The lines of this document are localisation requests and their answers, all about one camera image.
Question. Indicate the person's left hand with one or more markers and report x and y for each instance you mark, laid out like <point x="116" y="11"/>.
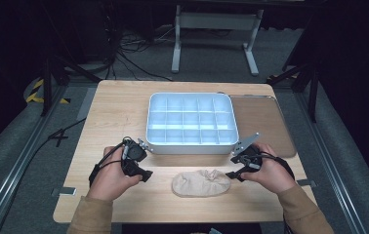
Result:
<point x="114" y="177"/>

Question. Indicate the white compartment storage box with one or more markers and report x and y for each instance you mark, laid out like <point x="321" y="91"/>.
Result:
<point x="190" y="123"/>

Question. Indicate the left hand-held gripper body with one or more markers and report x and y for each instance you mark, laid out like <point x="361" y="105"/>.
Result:
<point x="135" y="152"/>

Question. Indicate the grey metal floor rail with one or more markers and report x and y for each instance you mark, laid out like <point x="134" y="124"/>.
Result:
<point x="332" y="162"/>
<point x="16" y="162"/>

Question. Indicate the person's right hand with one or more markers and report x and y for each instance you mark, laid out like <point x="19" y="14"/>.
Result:
<point x="272" y="175"/>

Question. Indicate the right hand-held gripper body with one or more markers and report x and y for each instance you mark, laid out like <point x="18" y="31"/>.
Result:
<point x="249" y="152"/>

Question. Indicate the black tripod stand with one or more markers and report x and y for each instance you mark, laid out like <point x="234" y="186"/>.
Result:
<point x="312" y="94"/>
<point x="47" y="87"/>

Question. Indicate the small metal table bracket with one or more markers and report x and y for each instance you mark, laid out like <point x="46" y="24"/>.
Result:
<point x="307" y="183"/>
<point x="64" y="191"/>

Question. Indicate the grey tape strip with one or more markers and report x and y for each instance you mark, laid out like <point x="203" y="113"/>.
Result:
<point x="87" y="104"/>

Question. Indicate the beige sock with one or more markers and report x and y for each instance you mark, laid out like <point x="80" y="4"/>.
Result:
<point x="200" y="183"/>

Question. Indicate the white metal table frame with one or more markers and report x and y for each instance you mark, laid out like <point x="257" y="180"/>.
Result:
<point x="216" y="22"/>

